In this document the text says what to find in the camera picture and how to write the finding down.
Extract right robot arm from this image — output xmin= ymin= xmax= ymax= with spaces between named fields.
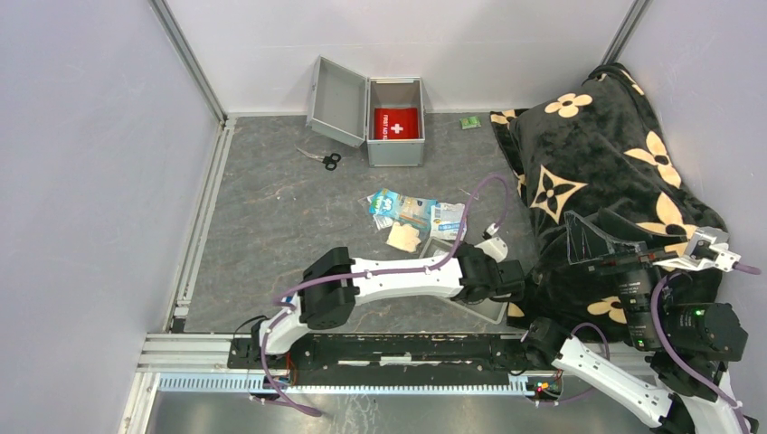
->
xmin=521 ymin=210 xmax=759 ymax=433

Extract black floral blanket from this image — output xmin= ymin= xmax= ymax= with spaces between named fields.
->
xmin=490 ymin=63 xmax=725 ymax=342

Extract black handled scissors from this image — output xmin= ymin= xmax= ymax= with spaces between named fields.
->
xmin=296 ymin=147 xmax=342 ymax=171

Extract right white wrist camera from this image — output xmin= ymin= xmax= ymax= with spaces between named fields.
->
xmin=653 ymin=227 xmax=741 ymax=272

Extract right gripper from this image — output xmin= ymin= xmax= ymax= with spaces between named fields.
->
xmin=563 ymin=205 xmax=683 ymax=344

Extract blue cotton ball bag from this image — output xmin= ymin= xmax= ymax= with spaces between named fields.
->
xmin=368 ymin=189 xmax=437 ymax=231

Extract grey divider tray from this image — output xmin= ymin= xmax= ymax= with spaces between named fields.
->
xmin=419 ymin=238 xmax=508 ymax=325

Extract white gauze packet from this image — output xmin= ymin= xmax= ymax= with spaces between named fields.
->
xmin=430 ymin=203 xmax=466 ymax=241

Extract grey metal case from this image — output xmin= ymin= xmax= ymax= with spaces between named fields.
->
xmin=307 ymin=56 xmax=426 ymax=167

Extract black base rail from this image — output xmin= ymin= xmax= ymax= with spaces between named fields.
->
xmin=266 ymin=334 xmax=554 ymax=387

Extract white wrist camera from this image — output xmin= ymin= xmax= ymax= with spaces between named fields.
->
xmin=476 ymin=222 xmax=508 ymax=262
xmin=653 ymin=227 xmax=741 ymax=272

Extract small green packet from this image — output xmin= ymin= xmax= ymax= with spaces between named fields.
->
xmin=459 ymin=116 xmax=481 ymax=130

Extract red first aid pouch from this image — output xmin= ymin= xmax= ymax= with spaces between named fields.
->
xmin=374 ymin=108 xmax=420 ymax=140

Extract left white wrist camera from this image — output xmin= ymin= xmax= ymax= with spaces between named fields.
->
xmin=476 ymin=222 xmax=508 ymax=262

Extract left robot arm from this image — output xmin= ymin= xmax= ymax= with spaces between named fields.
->
xmin=249 ymin=243 xmax=526 ymax=369

